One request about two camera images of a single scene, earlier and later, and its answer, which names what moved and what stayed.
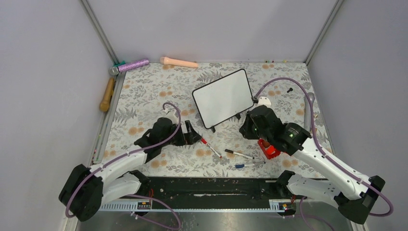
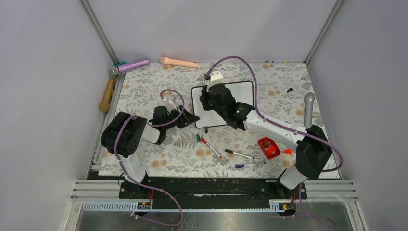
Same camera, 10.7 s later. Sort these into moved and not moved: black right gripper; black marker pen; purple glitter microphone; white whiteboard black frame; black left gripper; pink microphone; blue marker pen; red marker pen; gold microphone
Moved: white whiteboard black frame; black left gripper; black right gripper
Not moved: red marker pen; black marker pen; pink microphone; purple glitter microphone; blue marker pen; gold microphone
